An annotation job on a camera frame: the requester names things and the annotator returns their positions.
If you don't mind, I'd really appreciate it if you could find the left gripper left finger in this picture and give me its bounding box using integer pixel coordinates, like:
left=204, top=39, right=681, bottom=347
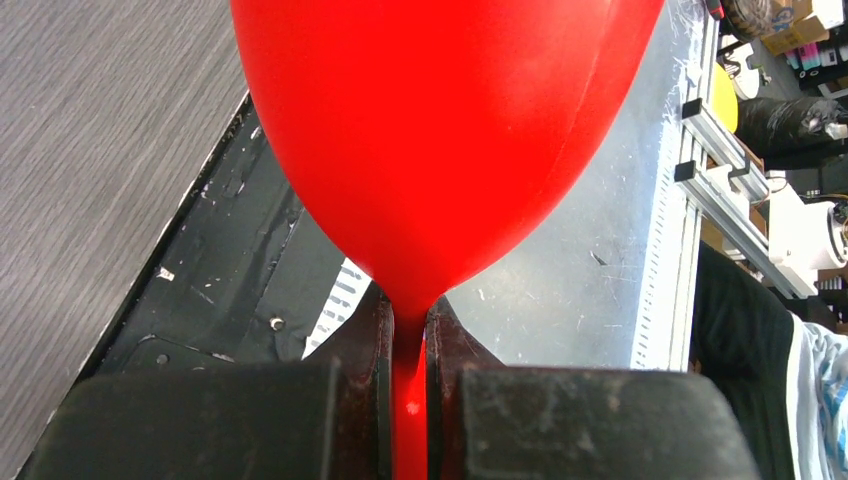
left=23, top=286, right=391, bottom=479

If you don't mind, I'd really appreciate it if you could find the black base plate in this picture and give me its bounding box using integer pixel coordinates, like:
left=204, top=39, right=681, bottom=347
left=98, top=102, right=343, bottom=374

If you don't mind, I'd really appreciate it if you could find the person in dark clothing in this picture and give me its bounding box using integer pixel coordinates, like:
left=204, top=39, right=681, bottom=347
left=690, top=243, right=847, bottom=479

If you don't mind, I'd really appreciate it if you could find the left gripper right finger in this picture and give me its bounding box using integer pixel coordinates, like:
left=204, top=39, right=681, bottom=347
left=423, top=299, right=759, bottom=479

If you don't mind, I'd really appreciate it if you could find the red wine glass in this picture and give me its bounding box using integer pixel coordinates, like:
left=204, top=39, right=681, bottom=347
left=230, top=1, right=664, bottom=479

